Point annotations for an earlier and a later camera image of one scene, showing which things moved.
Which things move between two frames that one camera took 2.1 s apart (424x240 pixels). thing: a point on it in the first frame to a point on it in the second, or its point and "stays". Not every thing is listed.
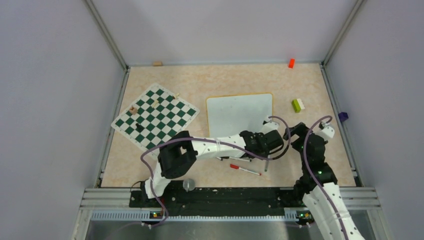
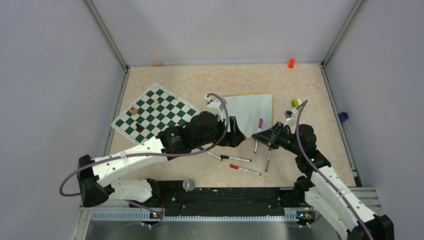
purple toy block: [343, 116] stays
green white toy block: [297, 105] stays
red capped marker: [238, 167] stays
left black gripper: [265, 154] to [236, 136]
